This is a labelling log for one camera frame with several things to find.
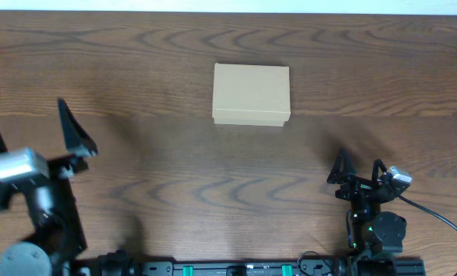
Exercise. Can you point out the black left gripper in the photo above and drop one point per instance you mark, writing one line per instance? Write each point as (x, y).
(60, 169)

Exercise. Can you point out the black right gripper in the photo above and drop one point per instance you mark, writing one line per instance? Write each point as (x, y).
(361, 188)

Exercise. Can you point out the brown cardboard box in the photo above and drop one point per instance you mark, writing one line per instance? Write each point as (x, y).
(254, 95)

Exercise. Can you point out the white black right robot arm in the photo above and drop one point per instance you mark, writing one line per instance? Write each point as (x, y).
(375, 236)

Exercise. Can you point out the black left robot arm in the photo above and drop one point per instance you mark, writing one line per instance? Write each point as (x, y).
(58, 236)

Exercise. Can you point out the black mounting rail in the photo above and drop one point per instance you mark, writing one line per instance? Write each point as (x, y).
(120, 263)

